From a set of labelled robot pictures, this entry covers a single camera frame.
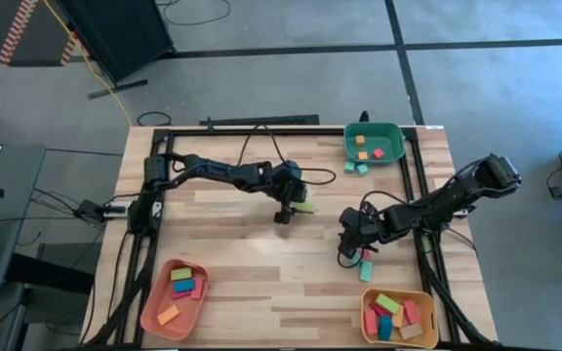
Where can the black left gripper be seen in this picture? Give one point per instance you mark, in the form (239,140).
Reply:
(286,183)

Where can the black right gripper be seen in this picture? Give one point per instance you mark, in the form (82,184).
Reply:
(361,229)

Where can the small teal cube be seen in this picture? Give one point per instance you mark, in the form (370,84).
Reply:
(362,168)
(349,166)
(358,260)

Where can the small red cube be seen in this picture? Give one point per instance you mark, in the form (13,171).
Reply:
(378,153)
(367,254)

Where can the long teal wooden block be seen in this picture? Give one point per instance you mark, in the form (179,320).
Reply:
(366,271)

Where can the red wooden block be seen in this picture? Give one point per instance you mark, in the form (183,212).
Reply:
(197,288)
(370,322)

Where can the orange wooden block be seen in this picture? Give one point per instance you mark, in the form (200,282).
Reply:
(168,315)
(398,316)

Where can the small orange cube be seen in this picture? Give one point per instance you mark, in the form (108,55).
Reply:
(362,155)
(359,140)

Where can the tan wooden block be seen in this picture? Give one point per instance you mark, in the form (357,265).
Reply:
(411,331)

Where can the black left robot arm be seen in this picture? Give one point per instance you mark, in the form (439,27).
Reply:
(212,168)

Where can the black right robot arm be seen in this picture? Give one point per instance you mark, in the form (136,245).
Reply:
(447,200)

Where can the long black floor bar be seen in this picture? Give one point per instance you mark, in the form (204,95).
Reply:
(261,120)

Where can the yellow plastic bin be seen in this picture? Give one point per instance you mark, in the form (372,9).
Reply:
(429,302)

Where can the green plastic bin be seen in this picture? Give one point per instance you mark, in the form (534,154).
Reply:
(388,139)

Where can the white table corner sticker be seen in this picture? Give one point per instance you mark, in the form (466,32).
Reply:
(434,127)

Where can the salmon orange plastic bin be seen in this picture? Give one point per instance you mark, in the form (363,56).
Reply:
(188,317)

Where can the large black partition panel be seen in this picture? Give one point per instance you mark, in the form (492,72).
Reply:
(120,34)

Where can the dark grey desk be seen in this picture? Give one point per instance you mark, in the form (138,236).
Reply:
(17,195)

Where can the black mat with orange stripes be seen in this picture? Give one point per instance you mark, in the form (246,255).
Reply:
(15,29)

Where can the black metal table frame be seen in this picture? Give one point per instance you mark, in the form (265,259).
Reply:
(212,131)

